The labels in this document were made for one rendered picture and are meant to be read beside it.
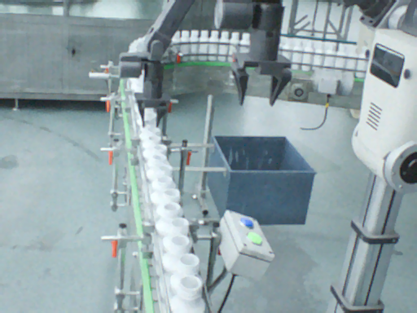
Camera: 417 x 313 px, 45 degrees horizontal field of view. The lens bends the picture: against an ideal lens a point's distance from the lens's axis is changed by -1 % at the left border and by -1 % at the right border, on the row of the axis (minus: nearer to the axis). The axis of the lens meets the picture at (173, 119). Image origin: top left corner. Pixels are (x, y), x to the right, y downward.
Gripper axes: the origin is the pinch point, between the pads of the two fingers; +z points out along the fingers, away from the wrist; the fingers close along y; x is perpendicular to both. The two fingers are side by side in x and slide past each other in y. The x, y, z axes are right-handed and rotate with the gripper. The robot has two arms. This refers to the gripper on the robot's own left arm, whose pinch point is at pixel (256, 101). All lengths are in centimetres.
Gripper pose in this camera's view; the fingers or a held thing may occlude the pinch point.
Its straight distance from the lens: 102.3
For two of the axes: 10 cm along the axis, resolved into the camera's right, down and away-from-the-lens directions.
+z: -0.7, 9.3, 3.7
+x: -1.3, -3.7, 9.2
